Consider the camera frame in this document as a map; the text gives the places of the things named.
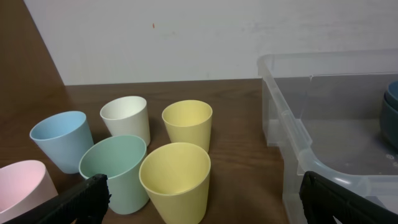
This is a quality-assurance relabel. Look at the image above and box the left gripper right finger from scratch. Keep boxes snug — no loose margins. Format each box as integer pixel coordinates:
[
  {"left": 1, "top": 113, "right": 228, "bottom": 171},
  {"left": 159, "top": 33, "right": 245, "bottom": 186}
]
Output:
[{"left": 299, "top": 171, "right": 397, "bottom": 224}]

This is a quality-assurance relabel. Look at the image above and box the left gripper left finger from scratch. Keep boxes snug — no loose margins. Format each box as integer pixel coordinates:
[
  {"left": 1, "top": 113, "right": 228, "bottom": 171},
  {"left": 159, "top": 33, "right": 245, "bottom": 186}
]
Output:
[{"left": 6, "top": 174, "right": 111, "bottom": 224}]

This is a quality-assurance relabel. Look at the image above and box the dark blue bowl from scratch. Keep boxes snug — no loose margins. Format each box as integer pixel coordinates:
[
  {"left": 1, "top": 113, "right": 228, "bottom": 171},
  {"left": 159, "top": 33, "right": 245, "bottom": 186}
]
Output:
[
  {"left": 385, "top": 81, "right": 398, "bottom": 111},
  {"left": 379, "top": 97, "right": 397, "bottom": 149}
]

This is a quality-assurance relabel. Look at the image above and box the clear plastic storage container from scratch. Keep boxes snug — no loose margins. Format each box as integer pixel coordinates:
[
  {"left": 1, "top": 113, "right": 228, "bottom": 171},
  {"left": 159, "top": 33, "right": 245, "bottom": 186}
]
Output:
[{"left": 257, "top": 49, "right": 397, "bottom": 223}]

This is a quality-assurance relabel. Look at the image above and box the mint green cup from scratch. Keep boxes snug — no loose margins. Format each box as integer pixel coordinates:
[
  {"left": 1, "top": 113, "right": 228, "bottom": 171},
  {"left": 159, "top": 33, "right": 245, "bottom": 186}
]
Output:
[{"left": 79, "top": 135, "right": 149, "bottom": 215}]

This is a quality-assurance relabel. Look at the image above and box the pink cup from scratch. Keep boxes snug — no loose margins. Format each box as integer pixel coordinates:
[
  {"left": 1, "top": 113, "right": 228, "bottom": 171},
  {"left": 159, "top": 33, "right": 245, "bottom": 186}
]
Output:
[{"left": 1, "top": 160, "right": 58, "bottom": 223}]

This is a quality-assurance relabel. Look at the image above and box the light blue cup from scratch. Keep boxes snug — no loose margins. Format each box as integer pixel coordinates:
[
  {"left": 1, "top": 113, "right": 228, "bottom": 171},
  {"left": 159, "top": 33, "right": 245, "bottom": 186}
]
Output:
[{"left": 29, "top": 111, "right": 94, "bottom": 174}]

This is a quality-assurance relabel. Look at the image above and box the lower yellow cup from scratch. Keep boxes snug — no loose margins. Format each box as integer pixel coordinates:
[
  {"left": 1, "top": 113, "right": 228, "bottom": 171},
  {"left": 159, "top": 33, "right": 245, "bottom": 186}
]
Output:
[{"left": 139, "top": 142, "right": 211, "bottom": 224}]

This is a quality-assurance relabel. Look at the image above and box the yellow cup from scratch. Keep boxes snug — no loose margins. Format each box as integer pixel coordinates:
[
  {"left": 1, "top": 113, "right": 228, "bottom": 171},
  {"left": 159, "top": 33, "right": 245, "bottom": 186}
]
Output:
[
  {"left": 162, "top": 100, "right": 213, "bottom": 152},
  {"left": 139, "top": 142, "right": 211, "bottom": 224}
]

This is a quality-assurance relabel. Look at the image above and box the cream white cup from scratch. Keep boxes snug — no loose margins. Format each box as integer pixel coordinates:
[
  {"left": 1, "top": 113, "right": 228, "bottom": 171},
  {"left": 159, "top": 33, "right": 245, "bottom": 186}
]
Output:
[{"left": 99, "top": 96, "right": 150, "bottom": 146}]

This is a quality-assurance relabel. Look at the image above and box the upper yellow cup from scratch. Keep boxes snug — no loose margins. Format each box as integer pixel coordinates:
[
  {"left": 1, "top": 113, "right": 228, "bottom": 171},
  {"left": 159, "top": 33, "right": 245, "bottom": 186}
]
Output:
[{"left": 162, "top": 100, "right": 213, "bottom": 152}]

